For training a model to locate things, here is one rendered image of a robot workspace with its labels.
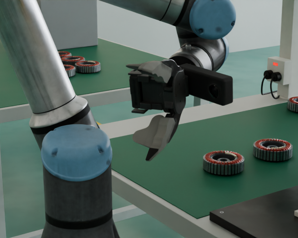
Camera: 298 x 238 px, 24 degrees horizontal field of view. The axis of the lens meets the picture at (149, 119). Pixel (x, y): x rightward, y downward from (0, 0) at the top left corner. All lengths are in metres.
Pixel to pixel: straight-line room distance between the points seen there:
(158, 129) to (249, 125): 1.21
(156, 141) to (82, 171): 0.13
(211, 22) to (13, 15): 0.34
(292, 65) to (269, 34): 5.02
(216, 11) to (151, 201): 0.74
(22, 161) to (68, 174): 3.04
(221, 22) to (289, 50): 1.50
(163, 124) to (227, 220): 0.51
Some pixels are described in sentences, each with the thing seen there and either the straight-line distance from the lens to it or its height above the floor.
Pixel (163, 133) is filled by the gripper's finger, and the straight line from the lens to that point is 1.10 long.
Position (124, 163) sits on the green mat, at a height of 0.75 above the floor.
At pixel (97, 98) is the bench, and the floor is 0.73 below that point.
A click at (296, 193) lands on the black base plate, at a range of 1.73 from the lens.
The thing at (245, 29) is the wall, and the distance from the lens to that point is 7.35.
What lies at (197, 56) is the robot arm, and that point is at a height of 1.19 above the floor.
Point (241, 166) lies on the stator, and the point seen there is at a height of 0.77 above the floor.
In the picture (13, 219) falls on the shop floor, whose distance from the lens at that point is 3.42.
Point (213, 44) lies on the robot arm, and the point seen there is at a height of 1.20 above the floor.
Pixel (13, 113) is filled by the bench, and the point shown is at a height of 0.73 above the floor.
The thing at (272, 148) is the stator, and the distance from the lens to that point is 1.98.
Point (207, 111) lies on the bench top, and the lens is 2.45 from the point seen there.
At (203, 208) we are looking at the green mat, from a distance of 1.66.
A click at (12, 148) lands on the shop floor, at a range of 4.39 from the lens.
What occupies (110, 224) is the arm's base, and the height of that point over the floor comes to 0.92.
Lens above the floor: 1.43
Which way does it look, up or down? 17 degrees down
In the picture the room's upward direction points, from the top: straight up
